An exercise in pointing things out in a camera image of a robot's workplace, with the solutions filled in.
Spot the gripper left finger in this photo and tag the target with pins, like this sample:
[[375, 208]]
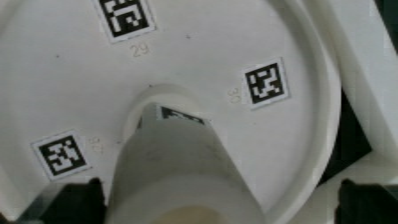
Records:
[[68, 206]]

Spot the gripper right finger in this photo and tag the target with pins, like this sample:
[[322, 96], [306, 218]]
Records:
[[366, 203]]

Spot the white cylindrical table leg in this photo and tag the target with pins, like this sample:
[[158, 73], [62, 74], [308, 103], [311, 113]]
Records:
[[178, 185]]

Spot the white round table top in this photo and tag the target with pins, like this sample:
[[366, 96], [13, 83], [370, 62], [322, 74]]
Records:
[[233, 52]]

